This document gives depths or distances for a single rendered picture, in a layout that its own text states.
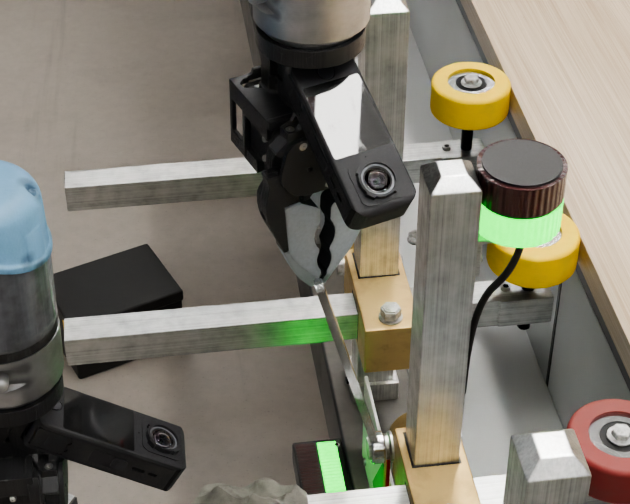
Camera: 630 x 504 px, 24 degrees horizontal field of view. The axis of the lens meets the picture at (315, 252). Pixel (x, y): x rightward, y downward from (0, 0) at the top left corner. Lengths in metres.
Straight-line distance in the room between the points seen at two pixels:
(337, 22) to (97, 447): 0.33
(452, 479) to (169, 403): 1.35
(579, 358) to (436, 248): 0.48
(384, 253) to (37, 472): 0.42
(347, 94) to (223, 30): 2.47
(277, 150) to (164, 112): 2.17
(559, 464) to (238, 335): 0.56
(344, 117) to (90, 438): 0.27
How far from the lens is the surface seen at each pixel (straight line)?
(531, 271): 1.26
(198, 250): 2.72
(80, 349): 1.28
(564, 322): 1.47
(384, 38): 1.17
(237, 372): 2.47
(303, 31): 0.90
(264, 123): 0.96
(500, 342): 1.60
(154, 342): 1.28
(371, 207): 0.90
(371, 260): 1.30
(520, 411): 1.53
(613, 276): 1.26
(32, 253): 0.89
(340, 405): 1.40
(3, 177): 0.89
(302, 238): 1.01
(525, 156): 0.98
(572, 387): 1.47
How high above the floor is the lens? 1.68
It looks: 38 degrees down
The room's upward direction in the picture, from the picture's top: straight up
